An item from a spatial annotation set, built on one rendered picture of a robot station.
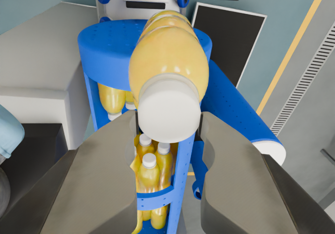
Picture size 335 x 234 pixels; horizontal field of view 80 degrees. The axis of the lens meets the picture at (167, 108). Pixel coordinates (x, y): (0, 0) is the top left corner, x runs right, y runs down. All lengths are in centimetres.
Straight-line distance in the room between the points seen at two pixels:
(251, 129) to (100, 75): 70
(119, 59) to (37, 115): 26
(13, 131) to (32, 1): 141
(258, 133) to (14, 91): 82
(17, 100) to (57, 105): 8
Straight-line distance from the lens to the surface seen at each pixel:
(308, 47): 220
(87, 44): 40
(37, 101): 52
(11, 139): 34
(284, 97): 237
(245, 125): 94
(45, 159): 51
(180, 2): 58
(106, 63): 37
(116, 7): 63
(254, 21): 164
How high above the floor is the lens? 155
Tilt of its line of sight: 53 degrees down
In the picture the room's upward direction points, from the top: 167 degrees clockwise
